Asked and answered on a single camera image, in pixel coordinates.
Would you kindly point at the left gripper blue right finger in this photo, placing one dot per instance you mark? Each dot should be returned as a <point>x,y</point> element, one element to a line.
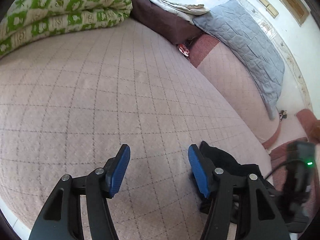
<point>258,216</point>

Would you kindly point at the small wall switch plates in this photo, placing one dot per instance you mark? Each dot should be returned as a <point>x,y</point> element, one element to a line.
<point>269,8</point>

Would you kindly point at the red patterned small item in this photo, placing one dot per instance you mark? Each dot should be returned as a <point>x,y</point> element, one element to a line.
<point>183,49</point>

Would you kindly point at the black pants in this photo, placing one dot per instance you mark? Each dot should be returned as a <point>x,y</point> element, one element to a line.
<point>228,163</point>

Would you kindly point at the grey quilted blanket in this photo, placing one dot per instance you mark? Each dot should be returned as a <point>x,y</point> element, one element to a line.
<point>234,26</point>

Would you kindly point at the dark purple folded blanket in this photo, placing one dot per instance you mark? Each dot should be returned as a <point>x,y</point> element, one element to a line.
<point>174,28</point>

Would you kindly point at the small black hair clip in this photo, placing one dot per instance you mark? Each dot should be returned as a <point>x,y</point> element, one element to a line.
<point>282,114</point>

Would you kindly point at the green and cream folded quilt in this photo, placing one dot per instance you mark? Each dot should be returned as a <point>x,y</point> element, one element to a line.
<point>26,21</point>

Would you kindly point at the wooden wall frame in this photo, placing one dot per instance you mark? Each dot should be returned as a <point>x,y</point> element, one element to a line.
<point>297,9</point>

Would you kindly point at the pink long bolster pillow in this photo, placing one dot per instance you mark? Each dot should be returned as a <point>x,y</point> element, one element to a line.
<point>230,77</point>

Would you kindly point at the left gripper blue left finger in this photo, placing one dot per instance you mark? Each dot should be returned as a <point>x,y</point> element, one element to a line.
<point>60,217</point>

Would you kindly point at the cream crumpled cloth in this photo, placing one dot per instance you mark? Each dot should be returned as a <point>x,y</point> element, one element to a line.
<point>172,1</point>

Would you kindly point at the pink quilted bed cover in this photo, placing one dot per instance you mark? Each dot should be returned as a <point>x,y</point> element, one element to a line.
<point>69,102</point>

